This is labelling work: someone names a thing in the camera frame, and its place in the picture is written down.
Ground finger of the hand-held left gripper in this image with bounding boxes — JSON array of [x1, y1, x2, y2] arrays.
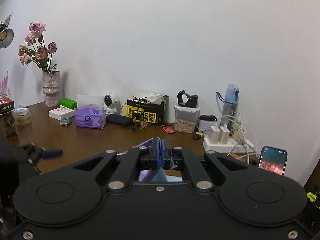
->
[[41, 149, 63, 159]]

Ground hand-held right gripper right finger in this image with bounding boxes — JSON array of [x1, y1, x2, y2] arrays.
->
[[161, 138, 248, 193]]

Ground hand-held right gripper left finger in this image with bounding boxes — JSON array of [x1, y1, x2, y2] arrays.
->
[[72, 137, 162, 193]]

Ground pink and blue garment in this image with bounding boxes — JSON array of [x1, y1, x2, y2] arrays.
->
[[117, 137, 184, 182]]

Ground glass jar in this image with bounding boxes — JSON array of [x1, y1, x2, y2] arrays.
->
[[0, 111, 17, 138]]

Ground clear food container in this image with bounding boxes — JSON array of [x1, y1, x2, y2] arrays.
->
[[174, 102, 201, 134]]

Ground white flat box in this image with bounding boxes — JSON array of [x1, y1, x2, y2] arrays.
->
[[49, 107, 76, 120]]

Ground black and yellow cardboard box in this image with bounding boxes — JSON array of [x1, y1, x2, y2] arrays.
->
[[126, 93, 169, 127]]

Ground clear tape roll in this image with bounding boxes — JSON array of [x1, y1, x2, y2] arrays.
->
[[14, 107, 32, 126]]

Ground dark blue pouch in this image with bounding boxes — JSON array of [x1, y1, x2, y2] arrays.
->
[[106, 114, 132, 126]]

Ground purple tissue pack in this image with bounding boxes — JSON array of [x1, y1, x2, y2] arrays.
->
[[75, 94, 107, 130]]

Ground white tin with black band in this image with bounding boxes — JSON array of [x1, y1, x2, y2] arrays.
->
[[198, 115, 217, 132]]

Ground green box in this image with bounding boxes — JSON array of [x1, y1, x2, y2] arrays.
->
[[59, 97, 77, 109]]

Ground white charger adapter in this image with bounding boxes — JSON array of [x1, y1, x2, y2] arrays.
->
[[219, 126, 230, 145], [209, 126, 220, 144]]

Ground red and black box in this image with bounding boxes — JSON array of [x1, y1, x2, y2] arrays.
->
[[0, 98, 14, 111]]

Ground black watch on stand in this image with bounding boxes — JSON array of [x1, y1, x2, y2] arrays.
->
[[177, 90, 199, 109]]

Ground pink speckled vase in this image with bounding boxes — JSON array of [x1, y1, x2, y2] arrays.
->
[[43, 70, 60, 107]]

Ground green printed packet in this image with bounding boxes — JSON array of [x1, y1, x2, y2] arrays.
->
[[231, 120, 244, 141]]

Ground pink feathery ornament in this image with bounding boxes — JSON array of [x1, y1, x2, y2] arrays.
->
[[0, 69, 10, 96]]

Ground blue water bottle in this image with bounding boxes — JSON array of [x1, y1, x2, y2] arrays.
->
[[216, 83, 240, 130]]

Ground dried pink roses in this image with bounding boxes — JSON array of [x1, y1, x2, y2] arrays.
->
[[17, 21, 58, 73]]

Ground smartphone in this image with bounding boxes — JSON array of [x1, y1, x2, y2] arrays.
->
[[257, 146, 288, 176]]

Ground studio lamp on stand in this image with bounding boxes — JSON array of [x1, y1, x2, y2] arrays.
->
[[0, 14, 14, 49]]

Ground neon yellow item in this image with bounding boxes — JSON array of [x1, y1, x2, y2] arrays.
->
[[307, 192, 320, 209]]

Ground white round camera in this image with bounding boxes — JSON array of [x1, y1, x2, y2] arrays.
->
[[103, 93, 121, 116]]

